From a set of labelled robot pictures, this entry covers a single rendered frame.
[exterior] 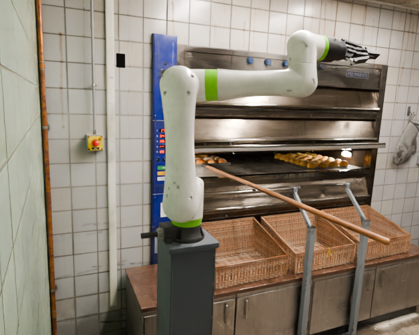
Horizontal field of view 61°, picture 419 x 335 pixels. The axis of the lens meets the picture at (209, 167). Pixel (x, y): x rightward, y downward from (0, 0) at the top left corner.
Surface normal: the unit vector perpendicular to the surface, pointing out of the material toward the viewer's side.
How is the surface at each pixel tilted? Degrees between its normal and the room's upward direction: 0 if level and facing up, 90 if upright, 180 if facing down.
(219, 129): 70
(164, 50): 90
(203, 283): 90
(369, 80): 90
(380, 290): 90
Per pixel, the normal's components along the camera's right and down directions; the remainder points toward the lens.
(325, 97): 0.37, -0.17
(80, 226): 0.40, 0.18
